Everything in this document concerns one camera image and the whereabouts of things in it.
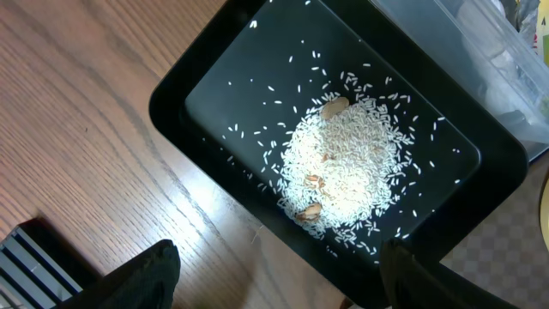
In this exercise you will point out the green yellow snack wrapper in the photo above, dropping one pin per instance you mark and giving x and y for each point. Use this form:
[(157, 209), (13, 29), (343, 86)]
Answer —
[(541, 38)]

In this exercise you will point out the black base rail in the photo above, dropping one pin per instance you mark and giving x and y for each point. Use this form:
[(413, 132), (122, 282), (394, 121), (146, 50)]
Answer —
[(40, 268)]

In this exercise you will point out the clear plastic bin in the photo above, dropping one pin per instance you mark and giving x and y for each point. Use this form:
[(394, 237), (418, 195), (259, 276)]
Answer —
[(477, 46)]

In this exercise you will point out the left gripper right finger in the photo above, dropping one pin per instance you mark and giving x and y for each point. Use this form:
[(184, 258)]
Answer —
[(412, 283)]

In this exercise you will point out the rice grains food waste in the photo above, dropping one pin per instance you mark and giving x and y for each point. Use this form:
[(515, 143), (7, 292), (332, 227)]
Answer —
[(321, 122)]

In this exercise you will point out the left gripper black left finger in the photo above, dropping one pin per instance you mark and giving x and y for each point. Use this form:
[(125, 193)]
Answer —
[(147, 281)]

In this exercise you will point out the black plastic bin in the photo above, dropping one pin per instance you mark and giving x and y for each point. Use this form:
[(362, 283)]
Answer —
[(503, 162)]

